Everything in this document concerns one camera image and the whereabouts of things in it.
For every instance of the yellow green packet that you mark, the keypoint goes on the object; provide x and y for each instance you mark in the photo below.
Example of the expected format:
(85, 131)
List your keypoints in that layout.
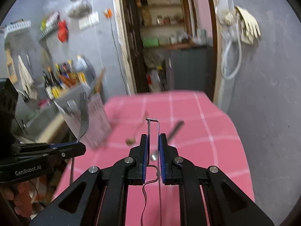
(44, 23)

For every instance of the white wall socket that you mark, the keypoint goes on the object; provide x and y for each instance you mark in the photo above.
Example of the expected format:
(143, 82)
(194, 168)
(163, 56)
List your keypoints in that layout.
(93, 18)

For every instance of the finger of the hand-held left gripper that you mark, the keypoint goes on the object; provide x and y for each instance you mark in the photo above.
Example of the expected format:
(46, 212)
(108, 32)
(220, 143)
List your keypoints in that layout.
(65, 151)

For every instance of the row of sauce bottles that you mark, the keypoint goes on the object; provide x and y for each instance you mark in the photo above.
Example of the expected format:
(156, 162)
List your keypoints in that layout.
(58, 80)

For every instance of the hanging beige towel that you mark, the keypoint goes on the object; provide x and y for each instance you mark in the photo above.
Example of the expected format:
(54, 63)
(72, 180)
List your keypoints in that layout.
(25, 75)

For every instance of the worn door frame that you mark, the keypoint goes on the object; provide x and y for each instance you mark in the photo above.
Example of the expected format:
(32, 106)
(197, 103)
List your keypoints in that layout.
(118, 28)

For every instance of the person's left hand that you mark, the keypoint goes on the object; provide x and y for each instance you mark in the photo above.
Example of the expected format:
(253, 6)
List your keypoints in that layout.
(20, 194)

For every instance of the gold spoon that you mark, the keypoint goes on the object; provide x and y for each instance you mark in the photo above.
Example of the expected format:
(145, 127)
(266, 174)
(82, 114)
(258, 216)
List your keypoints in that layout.
(130, 142)

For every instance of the green container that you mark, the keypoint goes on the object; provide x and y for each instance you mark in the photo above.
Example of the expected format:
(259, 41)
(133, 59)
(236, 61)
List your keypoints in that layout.
(150, 42)

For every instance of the metal faucet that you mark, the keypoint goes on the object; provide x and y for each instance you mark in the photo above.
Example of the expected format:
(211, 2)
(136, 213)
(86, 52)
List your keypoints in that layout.
(23, 95)

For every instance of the stainless steel sink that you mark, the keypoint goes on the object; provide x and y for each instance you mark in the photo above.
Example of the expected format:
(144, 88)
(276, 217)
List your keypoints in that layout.
(40, 120)

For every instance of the white perforated utensil basket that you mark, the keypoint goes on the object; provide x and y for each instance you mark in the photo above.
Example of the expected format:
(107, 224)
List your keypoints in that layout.
(96, 117)

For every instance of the silver fork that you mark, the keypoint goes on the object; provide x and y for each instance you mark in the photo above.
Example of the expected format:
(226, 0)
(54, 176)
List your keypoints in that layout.
(84, 117)

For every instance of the yellow rubber gloves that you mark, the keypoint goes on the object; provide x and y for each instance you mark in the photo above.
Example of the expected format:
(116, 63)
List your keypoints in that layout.
(249, 26)

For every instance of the hanging clear plastic bag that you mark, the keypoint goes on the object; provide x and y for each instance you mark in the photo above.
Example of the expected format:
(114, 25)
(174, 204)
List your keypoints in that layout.
(224, 9)

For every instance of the clear bag of dried goods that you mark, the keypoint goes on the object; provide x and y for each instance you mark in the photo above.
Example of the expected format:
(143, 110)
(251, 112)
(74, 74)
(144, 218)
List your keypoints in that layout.
(78, 7)

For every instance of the metal wall rack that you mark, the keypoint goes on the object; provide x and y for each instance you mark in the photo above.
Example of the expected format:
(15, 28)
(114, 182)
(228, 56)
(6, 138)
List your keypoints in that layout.
(47, 35)

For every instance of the orange seasoning packet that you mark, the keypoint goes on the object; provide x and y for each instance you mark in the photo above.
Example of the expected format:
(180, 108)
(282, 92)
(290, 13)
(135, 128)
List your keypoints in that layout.
(65, 80)

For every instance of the white wall switch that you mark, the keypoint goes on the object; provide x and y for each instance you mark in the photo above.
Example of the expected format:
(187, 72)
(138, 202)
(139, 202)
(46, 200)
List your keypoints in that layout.
(84, 23)

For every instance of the wooden shelf unit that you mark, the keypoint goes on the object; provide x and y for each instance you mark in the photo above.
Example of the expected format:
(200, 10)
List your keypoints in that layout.
(162, 4)

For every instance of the white plastic wall basket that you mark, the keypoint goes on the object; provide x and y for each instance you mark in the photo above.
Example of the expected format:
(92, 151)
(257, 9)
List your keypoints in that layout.
(16, 28)

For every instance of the pink checkered tablecloth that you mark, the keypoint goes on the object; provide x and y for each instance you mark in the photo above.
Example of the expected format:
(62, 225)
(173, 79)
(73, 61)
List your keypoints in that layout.
(199, 146)

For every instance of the metal pot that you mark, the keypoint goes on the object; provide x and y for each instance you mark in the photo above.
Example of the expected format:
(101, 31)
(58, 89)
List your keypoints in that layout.
(201, 36)

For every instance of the grey fridge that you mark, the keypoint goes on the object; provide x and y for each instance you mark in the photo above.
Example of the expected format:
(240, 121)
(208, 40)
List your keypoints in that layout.
(190, 68)

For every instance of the red plastic bag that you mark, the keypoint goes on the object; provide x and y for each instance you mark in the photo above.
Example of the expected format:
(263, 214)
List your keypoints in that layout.
(63, 31)

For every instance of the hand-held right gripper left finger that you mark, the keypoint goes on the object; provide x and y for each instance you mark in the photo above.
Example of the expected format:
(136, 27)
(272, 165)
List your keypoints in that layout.
(145, 160)

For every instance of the orange wall hook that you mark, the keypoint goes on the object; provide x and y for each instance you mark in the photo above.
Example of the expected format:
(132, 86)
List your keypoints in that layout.
(108, 13)

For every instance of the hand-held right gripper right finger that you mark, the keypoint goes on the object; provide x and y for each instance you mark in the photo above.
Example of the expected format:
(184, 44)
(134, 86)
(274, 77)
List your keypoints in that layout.
(163, 160)

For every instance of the wooden chopstick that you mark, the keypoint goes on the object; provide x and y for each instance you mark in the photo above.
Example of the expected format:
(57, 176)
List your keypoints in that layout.
(100, 80)

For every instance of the glass jar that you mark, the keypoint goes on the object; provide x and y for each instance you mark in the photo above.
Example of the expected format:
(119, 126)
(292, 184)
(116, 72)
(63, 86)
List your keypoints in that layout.
(159, 20)

